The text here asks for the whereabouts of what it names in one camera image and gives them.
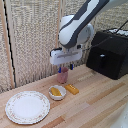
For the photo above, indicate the black box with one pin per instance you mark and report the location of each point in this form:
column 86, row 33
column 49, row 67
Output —
column 108, row 53

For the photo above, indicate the hot dog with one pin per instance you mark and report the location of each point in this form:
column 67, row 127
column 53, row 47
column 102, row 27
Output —
column 55, row 91

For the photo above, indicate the pink plastic cup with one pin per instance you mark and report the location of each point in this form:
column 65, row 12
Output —
column 62, row 75

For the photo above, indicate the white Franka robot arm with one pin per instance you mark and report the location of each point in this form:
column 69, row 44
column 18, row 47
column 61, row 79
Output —
column 80, row 23

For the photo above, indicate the small white bowl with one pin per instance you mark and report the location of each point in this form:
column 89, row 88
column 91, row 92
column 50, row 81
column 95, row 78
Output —
column 57, row 92

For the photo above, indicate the white floral-rimmed plate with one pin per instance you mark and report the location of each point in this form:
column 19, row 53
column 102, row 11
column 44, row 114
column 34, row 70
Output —
column 27, row 107

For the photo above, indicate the yellow rectangular block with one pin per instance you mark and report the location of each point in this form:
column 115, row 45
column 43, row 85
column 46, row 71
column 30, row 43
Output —
column 71, row 89

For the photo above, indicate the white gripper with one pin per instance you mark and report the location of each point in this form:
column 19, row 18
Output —
column 65, row 55

